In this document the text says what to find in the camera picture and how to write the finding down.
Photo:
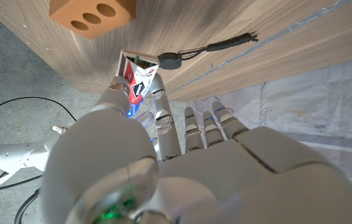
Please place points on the small red white matchbox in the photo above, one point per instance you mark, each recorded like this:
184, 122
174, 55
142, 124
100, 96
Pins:
136, 77

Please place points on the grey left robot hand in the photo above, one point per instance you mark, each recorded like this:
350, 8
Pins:
225, 180

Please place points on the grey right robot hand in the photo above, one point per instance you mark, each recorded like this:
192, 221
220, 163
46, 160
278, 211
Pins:
146, 119

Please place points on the brown wooden block with holes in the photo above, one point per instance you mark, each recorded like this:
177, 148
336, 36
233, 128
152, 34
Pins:
91, 18

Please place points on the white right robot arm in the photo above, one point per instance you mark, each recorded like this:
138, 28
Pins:
10, 155

